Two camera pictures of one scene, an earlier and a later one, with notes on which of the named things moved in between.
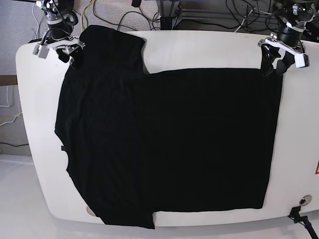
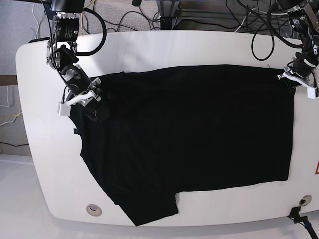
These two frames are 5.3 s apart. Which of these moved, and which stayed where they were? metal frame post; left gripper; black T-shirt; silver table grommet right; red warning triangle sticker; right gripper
Moved: right gripper; black T-shirt; left gripper
Stayed: red warning triangle sticker; silver table grommet right; metal frame post
